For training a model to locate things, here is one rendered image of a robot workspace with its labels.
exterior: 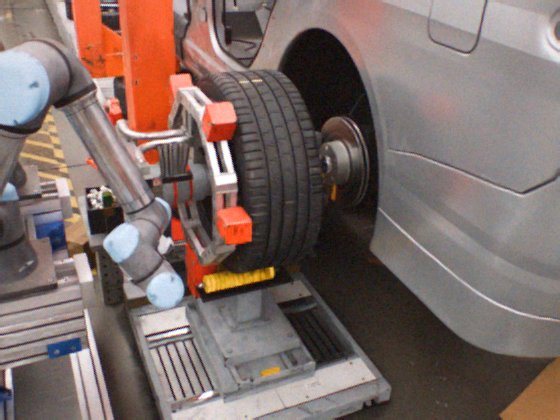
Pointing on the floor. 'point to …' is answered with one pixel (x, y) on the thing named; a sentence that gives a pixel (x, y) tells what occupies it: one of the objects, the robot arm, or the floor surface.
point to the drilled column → (109, 278)
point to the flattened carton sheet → (538, 397)
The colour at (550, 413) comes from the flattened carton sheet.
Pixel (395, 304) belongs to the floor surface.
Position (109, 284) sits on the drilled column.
